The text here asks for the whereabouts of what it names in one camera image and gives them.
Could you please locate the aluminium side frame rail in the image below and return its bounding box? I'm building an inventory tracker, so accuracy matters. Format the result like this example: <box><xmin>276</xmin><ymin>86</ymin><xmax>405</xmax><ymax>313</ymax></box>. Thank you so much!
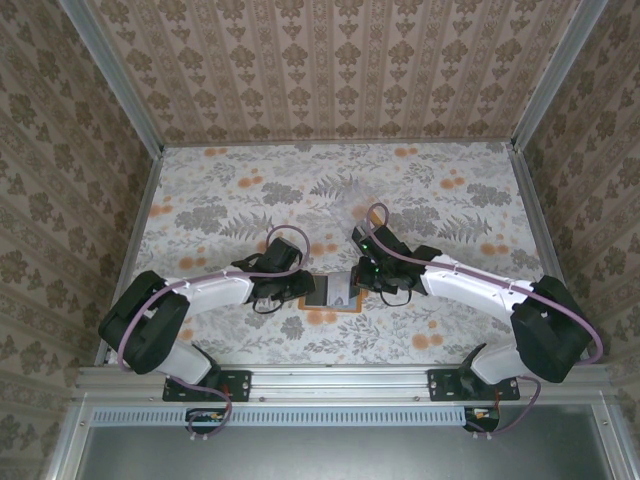
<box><xmin>94</xmin><ymin>147</ymin><xmax>165</xmax><ymax>366</ymax></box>
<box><xmin>507</xmin><ymin>142</ymin><xmax>569</xmax><ymax>301</ymax></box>

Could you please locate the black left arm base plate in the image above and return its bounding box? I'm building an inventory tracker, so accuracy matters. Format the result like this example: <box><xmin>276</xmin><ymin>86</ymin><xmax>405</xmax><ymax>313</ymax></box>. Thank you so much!
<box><xmin>162</xmin><ymin>368</ymin><xmax>253</xmax><ymax>403</ymax></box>

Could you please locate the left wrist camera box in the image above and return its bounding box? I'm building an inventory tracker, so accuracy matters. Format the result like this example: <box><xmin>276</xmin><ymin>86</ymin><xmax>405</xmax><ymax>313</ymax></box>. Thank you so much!
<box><xmin>262</xmin><ymin>237</ymin><xmax>303</xmax><ymax>274</ymax></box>

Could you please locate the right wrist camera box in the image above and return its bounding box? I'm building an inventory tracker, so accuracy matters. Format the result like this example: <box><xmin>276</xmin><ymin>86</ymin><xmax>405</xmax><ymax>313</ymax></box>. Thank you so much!
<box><xmin>352</xmin><ymin>223</ymin><xmax>401</xmax><ymax>261</ymax></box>

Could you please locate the floral patterned tablecloth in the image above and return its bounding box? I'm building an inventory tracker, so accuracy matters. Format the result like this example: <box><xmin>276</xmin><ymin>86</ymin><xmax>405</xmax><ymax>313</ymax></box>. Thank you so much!
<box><xmin>107</xmin><ymin>142</ymin><xmax>574</xmax><ymax>366</ymax></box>

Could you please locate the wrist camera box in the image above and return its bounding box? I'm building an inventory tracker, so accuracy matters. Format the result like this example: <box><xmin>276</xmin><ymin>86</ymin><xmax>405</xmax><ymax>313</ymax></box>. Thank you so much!
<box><xmin>352</xmin><ymin>223</ymin><xmax>401</xmax><ymax>261</ymax></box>
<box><xmin>262</xmin><ymin>237</ymin><xmax>303</xmax><ymax>274</ymax></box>

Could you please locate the grey metal panel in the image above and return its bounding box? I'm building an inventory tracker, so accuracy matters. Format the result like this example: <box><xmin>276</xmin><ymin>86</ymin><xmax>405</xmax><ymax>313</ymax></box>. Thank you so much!
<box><xmin>47</xmin><ymin>399</ymin><xmax>640</xmax><ymax>480</ymax></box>

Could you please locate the orange card case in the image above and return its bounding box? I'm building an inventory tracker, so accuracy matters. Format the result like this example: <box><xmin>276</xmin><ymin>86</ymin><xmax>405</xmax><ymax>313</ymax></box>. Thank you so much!
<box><xmin>298</xmin><ymin>272</ymin><xmax>365</xmax><ymax>314</ymax></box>

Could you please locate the aluminium front frame rail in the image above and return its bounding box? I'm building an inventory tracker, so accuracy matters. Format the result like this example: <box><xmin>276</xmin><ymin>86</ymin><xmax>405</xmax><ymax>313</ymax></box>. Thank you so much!
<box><xmin>74</xmin><ymin>363</ymin><xmax>614</xmax><ymax>404</ymax></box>

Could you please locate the aluminium back frame rail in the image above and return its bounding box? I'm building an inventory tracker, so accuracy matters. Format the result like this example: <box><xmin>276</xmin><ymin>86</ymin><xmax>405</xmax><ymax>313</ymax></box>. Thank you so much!
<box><xmin>162</xmin><ymin>141</ymin><xmax>514</xmax><ymax>150</ymax></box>

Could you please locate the black card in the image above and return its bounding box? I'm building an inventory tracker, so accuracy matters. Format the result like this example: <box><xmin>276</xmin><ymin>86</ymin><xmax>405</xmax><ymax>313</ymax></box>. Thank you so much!
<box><xmin>309</xmin><ymin>274</ymin><xmax>331</xmax><ymax>307</ymax></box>

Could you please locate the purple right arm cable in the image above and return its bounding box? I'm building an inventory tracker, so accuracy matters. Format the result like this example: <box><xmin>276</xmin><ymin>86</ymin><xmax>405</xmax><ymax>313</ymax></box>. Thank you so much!
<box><xmin>366</xmin><ymin>202</ymin><xmax>605</xmax><ymax>441</ymax></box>

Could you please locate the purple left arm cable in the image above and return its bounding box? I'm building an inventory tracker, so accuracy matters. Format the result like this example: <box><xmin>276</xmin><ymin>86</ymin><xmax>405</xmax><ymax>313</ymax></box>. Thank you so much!
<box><xmin>117</xmin><ymin>224</ymin><xmax>314</xmax><ymax>444</ymax></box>

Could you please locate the aluminium upright frame post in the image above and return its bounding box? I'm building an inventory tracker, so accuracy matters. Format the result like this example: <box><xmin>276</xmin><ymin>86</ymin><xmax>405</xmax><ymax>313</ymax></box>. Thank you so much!
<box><xmin>512</xmin><ymin>0</ymin><xmax>609</xmax><ymax>151</ymax></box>
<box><xmin>58</xmin><ymin>0</ymin><xmax>166</xmax><ymax>154</ymax></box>

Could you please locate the small electronics board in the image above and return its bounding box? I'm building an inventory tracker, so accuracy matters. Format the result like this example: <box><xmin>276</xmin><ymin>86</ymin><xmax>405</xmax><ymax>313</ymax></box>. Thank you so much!
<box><xmin>463</xmin><ymin>407</ymin><xmax>501</xmax><ymax>432</ymax></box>
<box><xmin>185</xmin><ymin>407</ymin><xmax>227</xmax><ymax>434</ymax></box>

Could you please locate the white slotted cable duct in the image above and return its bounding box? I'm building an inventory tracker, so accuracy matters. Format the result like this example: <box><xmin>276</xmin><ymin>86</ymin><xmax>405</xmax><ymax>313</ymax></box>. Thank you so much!
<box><xmin>92</xmin><ymin>405</ymin><xmax>469</xmax><ymax>427</ymax></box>

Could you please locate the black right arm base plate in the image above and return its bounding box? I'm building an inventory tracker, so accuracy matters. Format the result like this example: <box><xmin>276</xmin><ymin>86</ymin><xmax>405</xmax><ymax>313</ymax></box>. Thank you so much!
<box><xmin>427</xmin><ymin>368</ymin><xmax>521</xmax><ymax>403</ymax></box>

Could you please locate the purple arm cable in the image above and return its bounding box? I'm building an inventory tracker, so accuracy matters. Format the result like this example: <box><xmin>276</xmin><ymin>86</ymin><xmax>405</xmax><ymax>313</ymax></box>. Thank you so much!
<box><xmin>117</xmin><ymin>224</ymin><xmax>314</xmax><ymax>444</ymax></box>
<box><xmin>366</xmin><ymin>202</ymin><xmax>605</xmax><ymax>441</ymax></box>

